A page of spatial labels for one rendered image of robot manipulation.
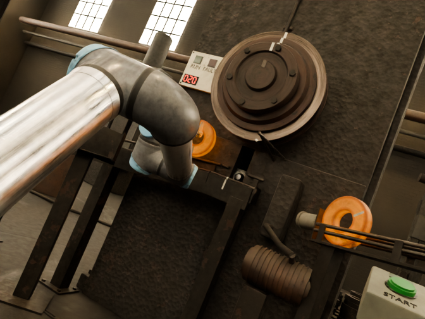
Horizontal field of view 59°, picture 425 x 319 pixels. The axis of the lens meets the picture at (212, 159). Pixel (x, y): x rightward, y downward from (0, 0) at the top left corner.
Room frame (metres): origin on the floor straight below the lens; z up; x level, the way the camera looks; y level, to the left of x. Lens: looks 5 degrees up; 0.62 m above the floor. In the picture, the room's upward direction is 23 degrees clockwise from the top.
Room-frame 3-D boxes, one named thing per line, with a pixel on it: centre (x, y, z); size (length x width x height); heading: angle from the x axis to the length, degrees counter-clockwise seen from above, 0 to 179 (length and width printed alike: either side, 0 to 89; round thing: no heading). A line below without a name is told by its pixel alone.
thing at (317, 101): (1.49, -0.09, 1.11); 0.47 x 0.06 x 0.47; 65
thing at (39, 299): (1.48, 0.49, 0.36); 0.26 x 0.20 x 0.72; 100
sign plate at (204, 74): (1.73, 0.17, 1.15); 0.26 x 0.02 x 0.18; 65
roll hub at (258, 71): (1.40, -0.05, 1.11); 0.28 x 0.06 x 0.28; 65
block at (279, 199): (1.40, -0.31, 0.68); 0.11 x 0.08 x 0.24; 155
